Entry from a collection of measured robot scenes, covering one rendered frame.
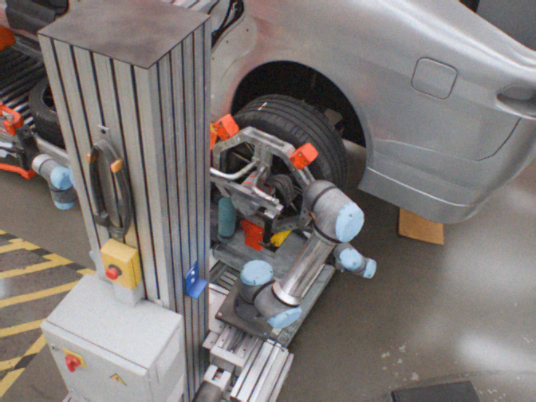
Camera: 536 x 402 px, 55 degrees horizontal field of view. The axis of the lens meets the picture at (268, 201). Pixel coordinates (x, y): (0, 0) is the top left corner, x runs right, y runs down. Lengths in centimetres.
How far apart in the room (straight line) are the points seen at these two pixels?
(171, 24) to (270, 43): 140
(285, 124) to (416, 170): 65
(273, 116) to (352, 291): 132
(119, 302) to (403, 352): 187
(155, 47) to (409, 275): 261
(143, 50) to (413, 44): 138
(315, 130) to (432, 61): 57
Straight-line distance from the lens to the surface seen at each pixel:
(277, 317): 180
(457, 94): 224
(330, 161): 234
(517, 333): 341
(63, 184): 198
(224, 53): 271
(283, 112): 235
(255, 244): 273
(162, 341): 151
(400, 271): 337
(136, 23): 113
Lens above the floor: 254
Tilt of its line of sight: 45 degrees down
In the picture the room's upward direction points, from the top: 7 degrees clockwise
